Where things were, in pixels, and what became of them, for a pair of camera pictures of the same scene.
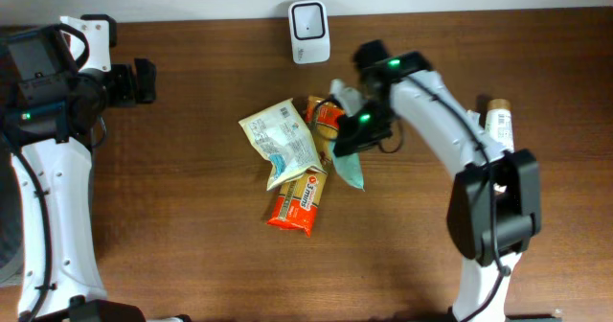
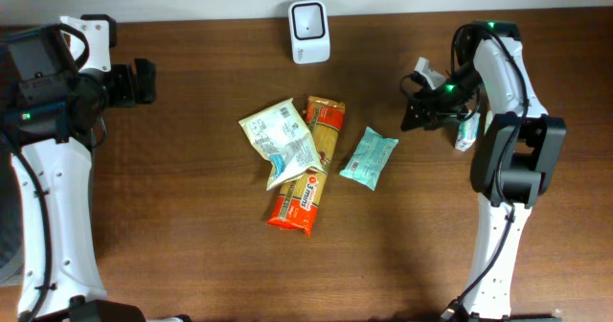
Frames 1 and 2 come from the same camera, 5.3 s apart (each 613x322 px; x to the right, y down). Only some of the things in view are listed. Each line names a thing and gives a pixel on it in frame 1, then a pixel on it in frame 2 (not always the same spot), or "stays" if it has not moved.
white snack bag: x=283 y=137 stays
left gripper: x=131 y=94 stays
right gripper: x=346 y=144 to x=433 y=111
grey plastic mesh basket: x=11 y=221 stays
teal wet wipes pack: x=349 y=167 to x=368 y=158
